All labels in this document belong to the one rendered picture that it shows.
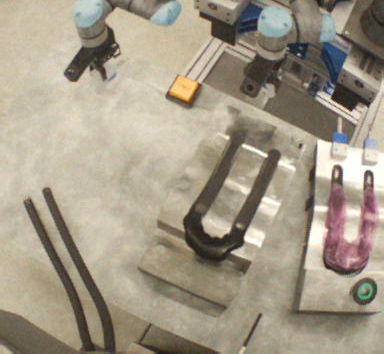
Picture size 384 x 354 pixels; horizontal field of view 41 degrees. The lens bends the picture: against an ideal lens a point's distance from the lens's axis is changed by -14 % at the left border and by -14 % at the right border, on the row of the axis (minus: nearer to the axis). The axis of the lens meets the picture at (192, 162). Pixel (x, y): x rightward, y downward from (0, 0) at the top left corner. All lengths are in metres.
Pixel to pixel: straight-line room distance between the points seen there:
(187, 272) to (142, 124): 0.46
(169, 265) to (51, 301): 1.03
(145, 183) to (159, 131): 0.16
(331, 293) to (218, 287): 0.31
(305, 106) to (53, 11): 1.45
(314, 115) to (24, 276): 1.45
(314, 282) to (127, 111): 0.74
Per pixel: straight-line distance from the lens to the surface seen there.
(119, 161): 1.61
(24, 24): 2.99
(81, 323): 1.43
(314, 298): 1.43
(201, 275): 1.46
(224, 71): 2.40
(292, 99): 2.37
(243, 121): 1.58
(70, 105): 1.71
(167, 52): 2.69
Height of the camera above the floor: 2.30
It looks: 70 degrees down
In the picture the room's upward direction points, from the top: 1 degrees counter-clockwise
